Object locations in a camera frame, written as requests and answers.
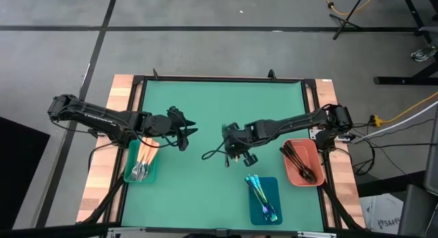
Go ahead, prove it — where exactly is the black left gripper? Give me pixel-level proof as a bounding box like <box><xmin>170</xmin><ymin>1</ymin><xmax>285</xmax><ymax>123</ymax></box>
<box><xmin>149</xmin><ymin>105</ymin><xmax>200</xmax><ymax>153</ymax></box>

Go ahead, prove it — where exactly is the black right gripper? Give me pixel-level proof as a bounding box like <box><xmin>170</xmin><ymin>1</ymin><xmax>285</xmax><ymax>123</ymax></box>
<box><xmin>220</xmin><ymin>121</ymin><xmax>259</xmax><ymax>168</ymax></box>

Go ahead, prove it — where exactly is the blue plastic bin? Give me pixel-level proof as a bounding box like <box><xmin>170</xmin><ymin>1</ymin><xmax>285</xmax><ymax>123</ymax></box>
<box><xmin>248</xmin><ymin>176</ymin><xmax>283</xmax><ymax>226</ymax></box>

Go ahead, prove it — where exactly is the orange plastic bin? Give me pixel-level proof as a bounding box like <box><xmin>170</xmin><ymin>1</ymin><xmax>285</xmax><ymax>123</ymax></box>
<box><xmin>282</xmin><ymin>137</ymin><xmax>326</xmax><ymax>187</ymax></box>

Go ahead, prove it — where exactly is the teal plastic bin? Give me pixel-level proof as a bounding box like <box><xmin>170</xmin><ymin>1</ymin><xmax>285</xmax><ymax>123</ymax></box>
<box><xmin>123</xmin><ymin>137</ymin><xmax>160</xmax><ymax>183</ymax></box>

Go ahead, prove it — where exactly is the black stand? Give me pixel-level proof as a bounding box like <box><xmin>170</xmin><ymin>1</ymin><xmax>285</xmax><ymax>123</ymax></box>
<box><xmin>328</xmin><ymin>0</ymin><xmax>367</xmax><ymax>41</ymax></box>

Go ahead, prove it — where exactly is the white cardboard box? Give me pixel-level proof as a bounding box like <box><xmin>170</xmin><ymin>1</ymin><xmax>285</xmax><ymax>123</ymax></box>
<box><xmin>359</xmin><ymin>192</ymin><xmax>405</xmax><ymax>236</ymax></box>

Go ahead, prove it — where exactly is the black floor mat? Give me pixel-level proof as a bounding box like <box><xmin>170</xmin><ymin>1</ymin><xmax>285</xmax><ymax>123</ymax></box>
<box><xmin>0</xmin><ymin>116</ymin><xmax>51</xmax><ymax>231</ymax></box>

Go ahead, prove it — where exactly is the dark gray cabinet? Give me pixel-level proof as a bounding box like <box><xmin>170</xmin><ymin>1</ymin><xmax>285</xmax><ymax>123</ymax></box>
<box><xmin>396</xmin><ymin>104</ymin><xmax>438</xmax><ymax>238</ymax></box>

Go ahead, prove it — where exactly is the black table frame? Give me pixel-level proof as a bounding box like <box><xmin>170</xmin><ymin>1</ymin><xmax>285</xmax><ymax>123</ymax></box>
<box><xmin>75</xmin><ymin>68</ymin><xmax>365</xmax><ymax>238</ymax></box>

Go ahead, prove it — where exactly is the yellow cable with black knot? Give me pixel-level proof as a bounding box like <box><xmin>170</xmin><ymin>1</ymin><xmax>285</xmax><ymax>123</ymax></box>
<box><xmin>319</xmin><ymin>0</ymin><xmax>381</xmax><ymax>16</ymax></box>

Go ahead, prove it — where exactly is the black floor cable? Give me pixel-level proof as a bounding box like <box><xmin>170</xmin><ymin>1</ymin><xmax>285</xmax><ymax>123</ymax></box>
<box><xmin>352</xmin><ymin>118</ymin><xmax>438</xmax><ymax>176</ymax></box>

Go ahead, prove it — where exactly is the white cable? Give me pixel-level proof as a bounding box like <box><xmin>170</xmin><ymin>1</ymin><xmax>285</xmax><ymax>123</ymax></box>
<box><xmin>354</xmin><ymin>100</ymin><xmax>438</xmax><ymax>139</ymax></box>

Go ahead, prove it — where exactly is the black desk frame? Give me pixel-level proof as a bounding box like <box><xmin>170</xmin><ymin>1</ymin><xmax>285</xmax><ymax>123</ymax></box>
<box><xmin>344</xmin><ymin>0</ymin><xmax>438</xmax><ymax>85</ymax></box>

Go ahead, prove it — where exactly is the yellow extension cable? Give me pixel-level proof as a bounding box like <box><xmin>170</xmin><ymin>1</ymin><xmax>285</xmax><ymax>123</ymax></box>
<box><xmin>369</xmin><ymin>90</ymin><xmax>438</xmax><ymax>128</ymax></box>

